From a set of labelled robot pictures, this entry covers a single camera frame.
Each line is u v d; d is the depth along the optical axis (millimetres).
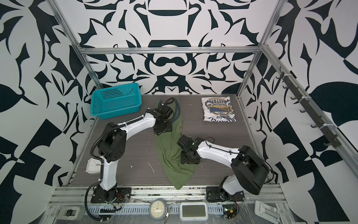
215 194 746
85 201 693
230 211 709
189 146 647
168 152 869
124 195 738
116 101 1151
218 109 1082
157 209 672
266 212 685
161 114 715
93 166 813
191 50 938
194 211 673
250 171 430
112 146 515
